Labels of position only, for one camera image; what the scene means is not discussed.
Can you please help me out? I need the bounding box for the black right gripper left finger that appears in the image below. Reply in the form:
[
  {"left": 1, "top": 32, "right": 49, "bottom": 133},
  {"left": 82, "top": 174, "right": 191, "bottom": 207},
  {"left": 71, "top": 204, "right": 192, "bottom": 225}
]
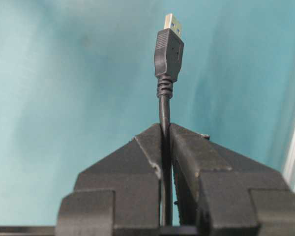
[{"left": 55, "top": 124, "right": 162, "bottom": 236}]

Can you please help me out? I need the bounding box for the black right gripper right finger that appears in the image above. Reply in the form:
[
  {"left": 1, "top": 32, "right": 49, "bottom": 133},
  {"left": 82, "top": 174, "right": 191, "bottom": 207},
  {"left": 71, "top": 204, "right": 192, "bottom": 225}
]
[{"left": 170, "top": 124, "right": 295, "bottom": 236}]

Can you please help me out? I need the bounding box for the black USB cable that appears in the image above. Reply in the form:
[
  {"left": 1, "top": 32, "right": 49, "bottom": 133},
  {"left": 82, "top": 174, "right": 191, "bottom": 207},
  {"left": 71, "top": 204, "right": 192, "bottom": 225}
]
[{"left": 153, "top": 12, "right": 185, "bottom": 227}]

